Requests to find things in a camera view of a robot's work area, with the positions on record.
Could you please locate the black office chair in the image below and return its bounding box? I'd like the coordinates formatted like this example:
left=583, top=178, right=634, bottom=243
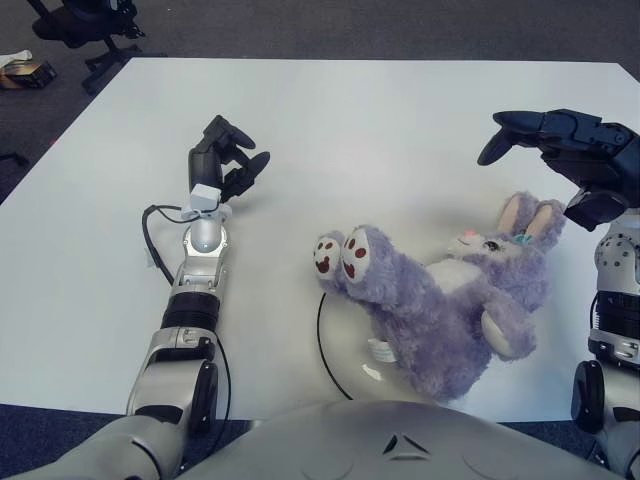
left=30, top=0, right=169, bottom=97

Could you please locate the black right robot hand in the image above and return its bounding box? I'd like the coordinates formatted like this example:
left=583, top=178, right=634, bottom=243
left=477, top=108, right=640, bottom=233

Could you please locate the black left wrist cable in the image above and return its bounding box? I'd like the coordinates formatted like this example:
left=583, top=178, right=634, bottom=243
left=141, top=203, right=195, bottom=285

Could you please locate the brown cardboard box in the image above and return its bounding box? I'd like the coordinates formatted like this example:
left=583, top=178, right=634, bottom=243
left=0, top=60, right=58, bottom=91

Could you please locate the white crumpled paper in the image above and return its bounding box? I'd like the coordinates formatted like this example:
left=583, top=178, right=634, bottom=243
left=0, top=48, right=34, bottom=70

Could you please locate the grey robot torso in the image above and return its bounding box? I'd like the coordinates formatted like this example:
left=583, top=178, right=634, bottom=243
left=182, top=399, right=626, bottom=480

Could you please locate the white plate with black rim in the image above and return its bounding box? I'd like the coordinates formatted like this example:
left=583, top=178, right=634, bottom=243
left=316, top=292, right=401, bottom=401

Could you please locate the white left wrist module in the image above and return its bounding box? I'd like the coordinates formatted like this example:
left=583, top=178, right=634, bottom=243
left=180, top=183, right=225, bottom=224

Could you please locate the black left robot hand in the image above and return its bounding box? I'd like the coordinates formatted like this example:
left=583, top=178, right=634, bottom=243
left=188, top=114, right=272, bottom=207

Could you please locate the purple plush rabbit doll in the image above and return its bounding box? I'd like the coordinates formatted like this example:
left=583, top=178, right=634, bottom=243
left=312, top=189, right=569, bottom=404

